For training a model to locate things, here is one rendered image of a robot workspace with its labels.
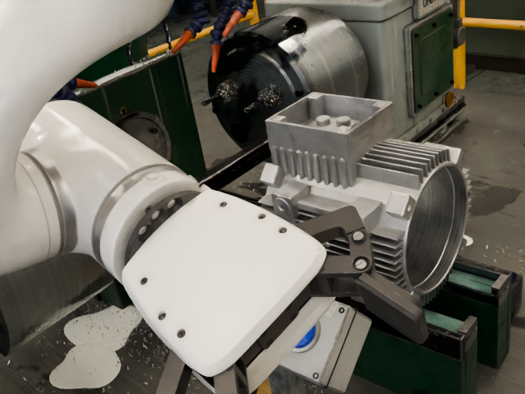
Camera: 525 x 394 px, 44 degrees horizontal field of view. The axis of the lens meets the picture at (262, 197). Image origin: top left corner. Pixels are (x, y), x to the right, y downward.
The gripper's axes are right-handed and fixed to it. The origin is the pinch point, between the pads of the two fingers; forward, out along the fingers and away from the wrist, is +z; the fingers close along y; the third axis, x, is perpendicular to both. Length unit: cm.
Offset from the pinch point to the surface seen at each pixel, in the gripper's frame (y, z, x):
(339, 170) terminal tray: -23.4, -27.1, -24.6
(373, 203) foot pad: -22.1, -21.2, -25.1
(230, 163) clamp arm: -22, -50, -37
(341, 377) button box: -4.0, -9.3, -20.9
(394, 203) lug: -22.7, -18.5, -23.8
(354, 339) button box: -7.1, -10.1, -19.6
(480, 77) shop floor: -252, -165, -260
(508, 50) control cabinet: -268, -156, -248
